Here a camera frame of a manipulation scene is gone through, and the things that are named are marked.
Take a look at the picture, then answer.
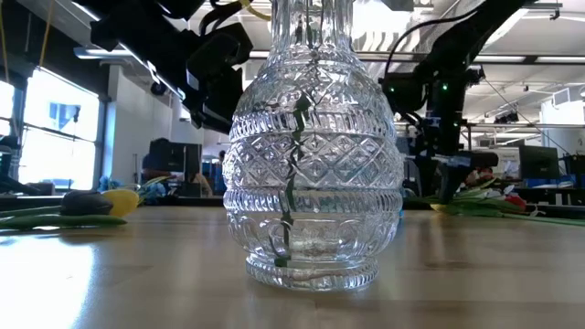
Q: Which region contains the clear cut-glass vase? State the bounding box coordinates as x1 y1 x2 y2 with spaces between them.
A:
222 0 406 293

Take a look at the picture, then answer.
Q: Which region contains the large bright window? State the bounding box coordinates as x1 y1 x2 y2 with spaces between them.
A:
0 67 102 192

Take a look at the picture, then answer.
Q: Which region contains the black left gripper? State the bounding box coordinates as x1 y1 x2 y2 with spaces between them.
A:
185 68 244 136

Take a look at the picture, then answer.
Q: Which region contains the orange artificial tulip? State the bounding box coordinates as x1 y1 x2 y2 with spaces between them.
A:
504 195 527 212

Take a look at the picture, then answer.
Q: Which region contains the black computer monitor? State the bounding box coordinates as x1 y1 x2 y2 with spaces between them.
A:
148 137 203 185
518 144 561 181

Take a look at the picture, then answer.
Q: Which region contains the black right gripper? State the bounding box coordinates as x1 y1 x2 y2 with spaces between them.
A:
431 152 500 205

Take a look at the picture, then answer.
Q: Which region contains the blue artificial flower spray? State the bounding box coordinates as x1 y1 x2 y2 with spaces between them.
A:
272 90 313 269

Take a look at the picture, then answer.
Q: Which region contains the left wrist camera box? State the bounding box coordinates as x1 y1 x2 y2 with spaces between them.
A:
186 21 255 74

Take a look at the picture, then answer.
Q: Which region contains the white artificial flower spray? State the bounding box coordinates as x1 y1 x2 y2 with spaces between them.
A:
450 180 549 218

